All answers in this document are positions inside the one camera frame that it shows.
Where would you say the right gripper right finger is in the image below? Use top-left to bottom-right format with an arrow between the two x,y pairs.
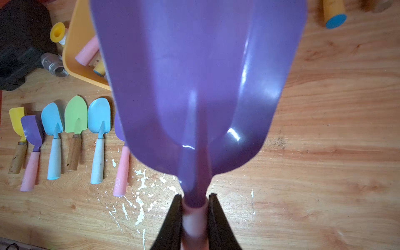
208,193 -> 242,250

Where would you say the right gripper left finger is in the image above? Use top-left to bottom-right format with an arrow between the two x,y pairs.
151,194 -> 183,250

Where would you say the purple pointed shovel pink handle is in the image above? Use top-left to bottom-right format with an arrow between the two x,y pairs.
113,112 -> 130,197

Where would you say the light blue shovel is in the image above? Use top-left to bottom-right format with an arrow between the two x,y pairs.
88,98 -> 111,184
41,103 -> 64,180

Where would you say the yellow shovel purple handle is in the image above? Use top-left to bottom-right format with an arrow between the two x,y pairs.
8,107 -> 28,175

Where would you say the purple scoop shovel pink handle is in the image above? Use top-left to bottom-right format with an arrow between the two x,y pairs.
20,115 -> 44,192

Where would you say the pale green shovel wooden handle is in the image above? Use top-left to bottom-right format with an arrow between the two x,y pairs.
369,0 -> 394,13

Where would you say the purple square shovel pink handle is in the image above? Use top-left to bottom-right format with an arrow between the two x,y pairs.
75,35 -> 100,66

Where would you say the yellow plastic storage box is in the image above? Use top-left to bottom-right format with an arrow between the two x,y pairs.
62,1 -> 110,90

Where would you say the metal valve fitting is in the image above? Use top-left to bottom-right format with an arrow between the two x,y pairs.
41,53 -> 69,78

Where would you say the black plastic tool case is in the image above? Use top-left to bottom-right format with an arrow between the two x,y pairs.
1,1 -> 58,91

